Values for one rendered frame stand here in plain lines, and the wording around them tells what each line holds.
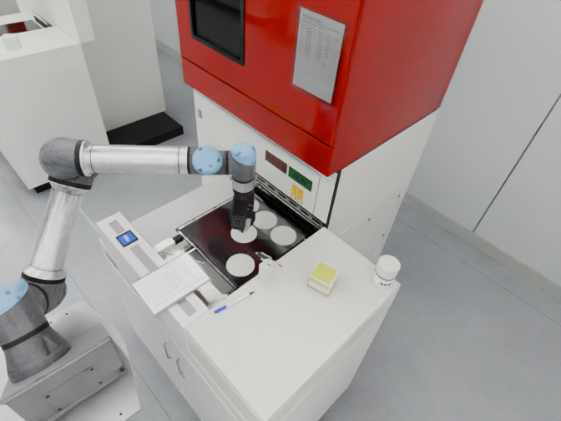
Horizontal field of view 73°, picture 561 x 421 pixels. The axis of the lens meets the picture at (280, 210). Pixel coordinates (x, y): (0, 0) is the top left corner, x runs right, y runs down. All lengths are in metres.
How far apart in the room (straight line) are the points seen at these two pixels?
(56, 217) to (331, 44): 0.90
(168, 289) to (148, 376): 1.01
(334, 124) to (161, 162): 0.49
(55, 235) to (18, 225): 1.83
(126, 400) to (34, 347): 0.29
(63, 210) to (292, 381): 0.81
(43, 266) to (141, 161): 0.45
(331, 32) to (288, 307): 0.79
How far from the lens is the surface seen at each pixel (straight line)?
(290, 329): 1.19
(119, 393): 1.31
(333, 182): 1.31
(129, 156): 1.07
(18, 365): 1.23
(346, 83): 1.08
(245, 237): 1.47
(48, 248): 1.30
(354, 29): 1.03
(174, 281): 1.28
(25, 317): 1.22
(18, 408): 1.22
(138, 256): 1.38
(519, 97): 2.56
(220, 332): 1.18
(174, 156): 1.05
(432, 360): 2.42
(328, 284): 1.21
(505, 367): 2.60
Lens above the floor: 2.01
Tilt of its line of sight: 45 degrees down
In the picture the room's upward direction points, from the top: 6 degrees clockwise
